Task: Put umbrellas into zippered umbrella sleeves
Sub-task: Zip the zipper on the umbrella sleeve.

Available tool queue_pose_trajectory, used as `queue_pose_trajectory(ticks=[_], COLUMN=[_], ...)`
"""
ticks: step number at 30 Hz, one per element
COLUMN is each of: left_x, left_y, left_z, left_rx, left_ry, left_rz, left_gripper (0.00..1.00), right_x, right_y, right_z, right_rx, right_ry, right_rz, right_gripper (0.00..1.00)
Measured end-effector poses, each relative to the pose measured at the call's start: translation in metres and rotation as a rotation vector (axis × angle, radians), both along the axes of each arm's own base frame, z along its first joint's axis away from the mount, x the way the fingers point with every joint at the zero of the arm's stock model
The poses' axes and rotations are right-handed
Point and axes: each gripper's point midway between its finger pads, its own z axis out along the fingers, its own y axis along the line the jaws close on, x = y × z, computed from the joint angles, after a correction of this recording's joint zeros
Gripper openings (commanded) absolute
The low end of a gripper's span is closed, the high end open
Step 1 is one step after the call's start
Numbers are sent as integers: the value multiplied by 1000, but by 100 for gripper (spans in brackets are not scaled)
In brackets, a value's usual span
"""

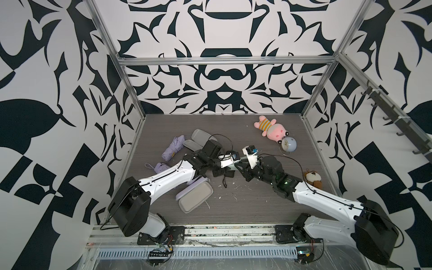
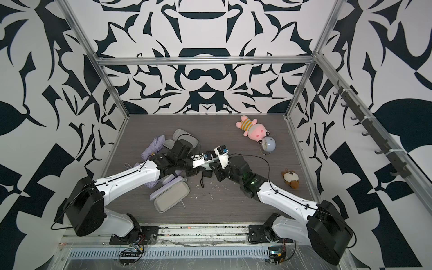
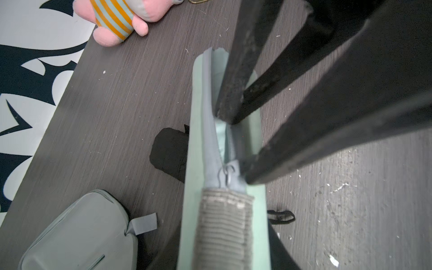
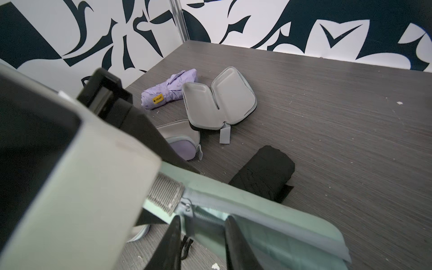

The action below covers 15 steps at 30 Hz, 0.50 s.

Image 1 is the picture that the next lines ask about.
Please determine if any black umbrella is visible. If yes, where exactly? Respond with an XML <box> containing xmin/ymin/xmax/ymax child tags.
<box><xmin>200</xmin><ymin>138</ymin><xmax>239</xmax><ymax>189</ymax></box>

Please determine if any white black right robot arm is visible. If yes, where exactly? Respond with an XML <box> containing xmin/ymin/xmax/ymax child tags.
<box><xmin>235</xmin><ymin>155</ymin><xmax>399</xmax><ymax>266</ymax></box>

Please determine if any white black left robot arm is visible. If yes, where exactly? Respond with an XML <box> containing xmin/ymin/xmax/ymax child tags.
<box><xmin>109</xmin><ymin>154</ymin><xmax>229</xmax><ymax>238</ymax></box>

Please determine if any lavender open umbrella case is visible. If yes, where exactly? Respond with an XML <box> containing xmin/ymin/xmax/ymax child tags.
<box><xmin>175</xmin><ymin>177</ymin><xmax>214</xmax><ymax>214</ymax></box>

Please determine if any lavender folded umbrella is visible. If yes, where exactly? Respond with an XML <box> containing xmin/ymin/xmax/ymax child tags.
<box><xmin>145</xmin><ymin>135</ymin><xmax>185</xmax><ymax>174</ymax></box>

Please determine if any blue round alarm clock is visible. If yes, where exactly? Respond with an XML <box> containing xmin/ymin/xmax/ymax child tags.
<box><xmin>278</xmin><ymin>137</ymin><xmax>297</xmax><ymax>155</ymax></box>

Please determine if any pink plush pig toy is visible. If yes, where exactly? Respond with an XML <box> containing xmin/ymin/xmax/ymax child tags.
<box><xmin>254</xmin><ymin>115</ymin><xmax>290</xmax><ymax>144</ymax></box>

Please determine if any brown white plush dog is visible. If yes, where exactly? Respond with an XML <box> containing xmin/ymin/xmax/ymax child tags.
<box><xmin>303</xmin><ymin>170</ymin><xmax>322</xmax><ymax>190</ymax></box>

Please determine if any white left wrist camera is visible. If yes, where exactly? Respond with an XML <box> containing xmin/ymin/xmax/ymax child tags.
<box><xmin>218</xmin><ymin>153</ymin><xmax>241</xmax><ymax>168</ymax></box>

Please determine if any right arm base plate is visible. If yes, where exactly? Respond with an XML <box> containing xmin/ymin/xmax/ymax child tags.
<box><xmin>274</xmin><ymin>225</ymin><xmax>308</xmax><ymax>244</ymax></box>

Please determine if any white perforated cable tray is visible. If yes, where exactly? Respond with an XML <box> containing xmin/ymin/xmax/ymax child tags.
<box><xmin>97</xmin><ymin>246</ymin><xmax>298</xmax><ymax>260</ymax></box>

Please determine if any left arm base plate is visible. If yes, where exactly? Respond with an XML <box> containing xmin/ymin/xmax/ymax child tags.
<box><xmin>137</xmin><ymin>226</ymin><xmax>186</xmax><ymax>245</ymax></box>

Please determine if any aluminium cage frame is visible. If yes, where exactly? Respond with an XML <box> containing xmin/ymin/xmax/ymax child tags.
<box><xmin>82</xmin><ymin>0</ymin><xmax>432</xmax><ymax>223</ymax></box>

